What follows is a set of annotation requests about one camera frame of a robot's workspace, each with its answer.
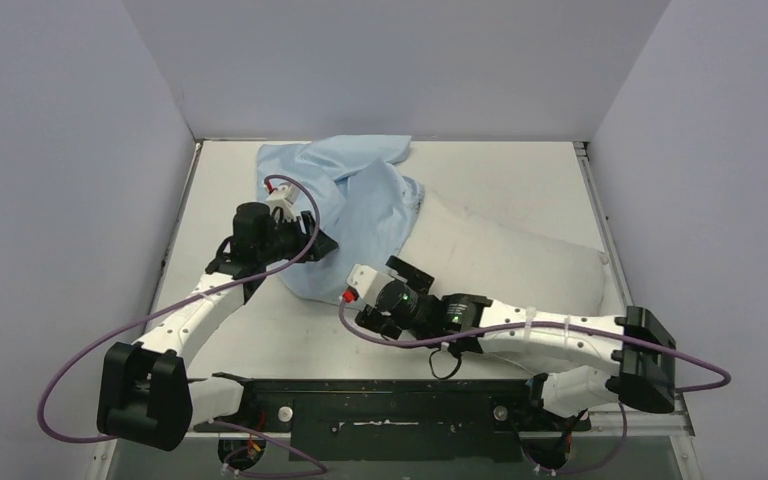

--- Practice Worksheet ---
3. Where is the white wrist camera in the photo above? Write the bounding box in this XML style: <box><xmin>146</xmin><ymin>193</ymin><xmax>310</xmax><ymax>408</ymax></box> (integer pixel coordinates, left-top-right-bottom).
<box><xmin>342</xmin><ymin>264</ymin><xmax>394</xmax><ymax>306</ymax></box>
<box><xmin>263</xmin><ymin>180</ymin><xmax>300</xmax><ymax>224</ymax></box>

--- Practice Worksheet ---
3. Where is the white pillow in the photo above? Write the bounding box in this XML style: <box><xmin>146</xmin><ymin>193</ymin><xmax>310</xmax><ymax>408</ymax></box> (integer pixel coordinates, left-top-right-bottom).
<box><xmin>398</xmin><ymin>190</ymin><xmax>608</xmax><ymax>316</ymax></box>

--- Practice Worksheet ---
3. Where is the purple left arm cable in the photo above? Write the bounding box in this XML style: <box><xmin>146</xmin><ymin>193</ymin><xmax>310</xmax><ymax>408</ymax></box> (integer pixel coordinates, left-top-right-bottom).
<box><xmin>36</xmin><ymin>174</ymin><xmax>329</xmax><ymax>480</ymax></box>

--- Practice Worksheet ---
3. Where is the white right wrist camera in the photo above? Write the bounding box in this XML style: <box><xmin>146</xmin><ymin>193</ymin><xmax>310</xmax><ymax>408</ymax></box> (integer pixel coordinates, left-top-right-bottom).
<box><xmin>342</xmin><ymin>264</ymin><xmax>394</xmax><ymax>306</ymax></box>

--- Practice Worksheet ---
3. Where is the light blue pillowcase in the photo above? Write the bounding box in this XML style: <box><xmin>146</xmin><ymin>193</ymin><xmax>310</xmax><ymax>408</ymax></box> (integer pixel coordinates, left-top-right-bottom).
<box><xmin>256</xmin><ymin>135</ymin><xmax>425</xmax><ymax>304</ymax></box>

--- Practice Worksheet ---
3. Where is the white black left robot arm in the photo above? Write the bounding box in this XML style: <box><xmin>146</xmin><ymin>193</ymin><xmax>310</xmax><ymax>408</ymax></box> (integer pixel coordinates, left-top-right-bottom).
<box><xmin>97</xmin><ymin>202</ymin><xmax>338</xmax><ymax>451</ymax></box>

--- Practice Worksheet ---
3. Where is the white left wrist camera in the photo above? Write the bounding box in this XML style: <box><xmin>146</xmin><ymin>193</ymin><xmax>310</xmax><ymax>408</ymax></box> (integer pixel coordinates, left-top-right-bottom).
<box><xmin>263</xmin><ymin>180</ymin><xmax>300</xmax><ymax>224</ymax></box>

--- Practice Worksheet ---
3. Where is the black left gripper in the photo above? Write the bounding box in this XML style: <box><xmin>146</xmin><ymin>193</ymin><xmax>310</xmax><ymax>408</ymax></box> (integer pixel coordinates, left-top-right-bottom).
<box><xmin>258</xmin><ymin>211</ymin><xmax>337</xmax><ymax>266</ymax></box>

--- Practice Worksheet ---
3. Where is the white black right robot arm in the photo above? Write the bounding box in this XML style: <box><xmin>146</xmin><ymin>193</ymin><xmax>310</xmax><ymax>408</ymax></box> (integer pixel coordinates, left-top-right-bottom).
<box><xmin>342</xmin><ymin>257</ymin><xmax>676</xmax><ymax>428</ymax></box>

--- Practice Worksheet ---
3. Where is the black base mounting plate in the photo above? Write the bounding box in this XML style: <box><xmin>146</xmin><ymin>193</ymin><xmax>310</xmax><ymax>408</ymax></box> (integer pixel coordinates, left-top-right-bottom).
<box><xmin>220</xmin><ymin>379</ymin><xmax>591</xmax><ymax>463</ymax></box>

